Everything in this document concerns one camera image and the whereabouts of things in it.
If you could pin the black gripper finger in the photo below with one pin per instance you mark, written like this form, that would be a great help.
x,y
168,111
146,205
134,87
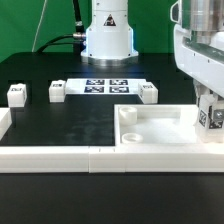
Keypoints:
x,y
218,115

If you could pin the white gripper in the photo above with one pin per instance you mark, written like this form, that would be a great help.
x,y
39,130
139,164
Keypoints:
x,y
199,45

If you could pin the white U-shaped obstacle fence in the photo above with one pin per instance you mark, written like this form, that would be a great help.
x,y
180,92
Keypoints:
x,y
199,157

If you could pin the white base tag plate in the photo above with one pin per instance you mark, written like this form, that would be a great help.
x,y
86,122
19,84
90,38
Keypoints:
x,y
102,86

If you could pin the white square tabletop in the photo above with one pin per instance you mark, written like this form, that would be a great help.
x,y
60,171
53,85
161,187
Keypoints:
x,y
163,124

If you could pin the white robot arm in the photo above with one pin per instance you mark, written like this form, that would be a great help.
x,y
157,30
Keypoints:
x,y
109,39

